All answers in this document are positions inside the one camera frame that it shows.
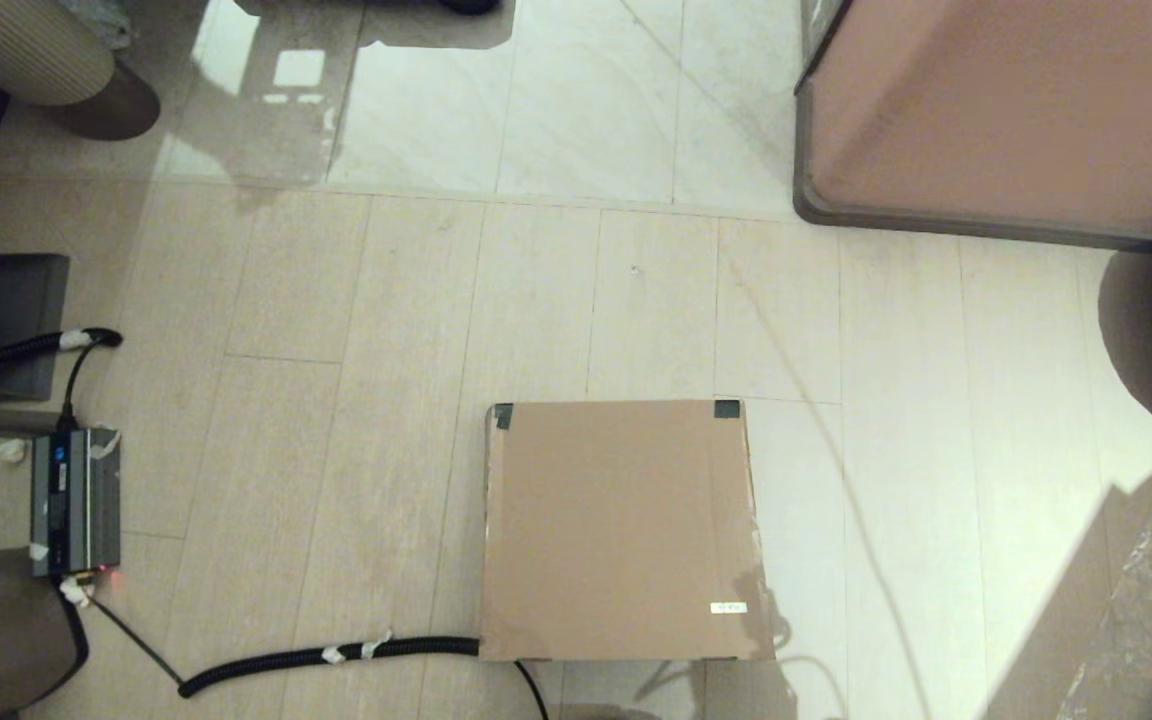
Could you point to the brown cardboard shoe box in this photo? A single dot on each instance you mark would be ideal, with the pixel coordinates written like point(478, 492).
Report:
point(626, 530)

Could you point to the grey power supply box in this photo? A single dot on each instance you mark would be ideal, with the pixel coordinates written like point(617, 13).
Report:
point(76, 500)

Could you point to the black round object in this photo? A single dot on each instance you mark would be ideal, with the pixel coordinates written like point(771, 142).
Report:
point(468, 6)

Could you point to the long black corrugated conduit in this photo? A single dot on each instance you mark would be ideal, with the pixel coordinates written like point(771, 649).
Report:
point(336, 654)

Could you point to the white tape scrap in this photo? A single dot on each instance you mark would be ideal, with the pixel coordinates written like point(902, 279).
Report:
point(8, 451)

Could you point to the grey crumpled plastic bag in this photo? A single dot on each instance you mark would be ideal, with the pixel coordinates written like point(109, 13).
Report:
point(96, 22)

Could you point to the ribbed beige round stool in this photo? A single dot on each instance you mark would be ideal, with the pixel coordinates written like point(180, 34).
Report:
point(26, 50)

